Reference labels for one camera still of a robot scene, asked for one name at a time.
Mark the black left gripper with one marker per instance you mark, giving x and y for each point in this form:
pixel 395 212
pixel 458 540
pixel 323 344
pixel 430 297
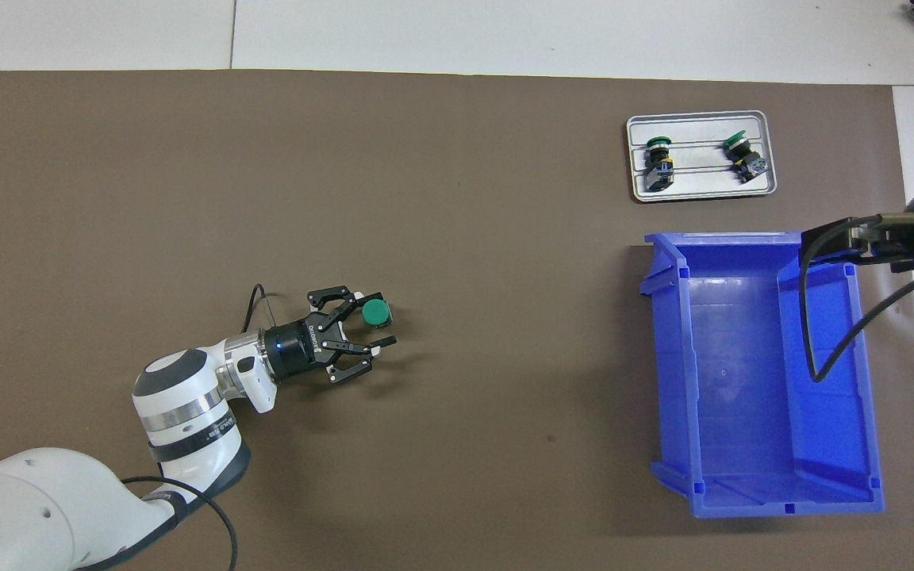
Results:
pixel 298 349

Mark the green push button switch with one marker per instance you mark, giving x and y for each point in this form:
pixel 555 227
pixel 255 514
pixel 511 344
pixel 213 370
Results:
pixel 376 314
pixel 658 164
pixel 745 159

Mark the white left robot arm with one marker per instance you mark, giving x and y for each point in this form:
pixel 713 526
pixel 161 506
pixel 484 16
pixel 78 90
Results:
pixel 179 396

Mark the blue plastic storage bin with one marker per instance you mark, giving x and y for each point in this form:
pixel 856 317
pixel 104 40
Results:
pixel 743 381

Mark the brown table mat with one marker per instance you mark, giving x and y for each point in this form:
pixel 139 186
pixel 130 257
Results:
pixel 465 198

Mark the grey metal tray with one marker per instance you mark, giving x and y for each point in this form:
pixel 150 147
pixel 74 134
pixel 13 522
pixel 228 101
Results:
pixel 703 127

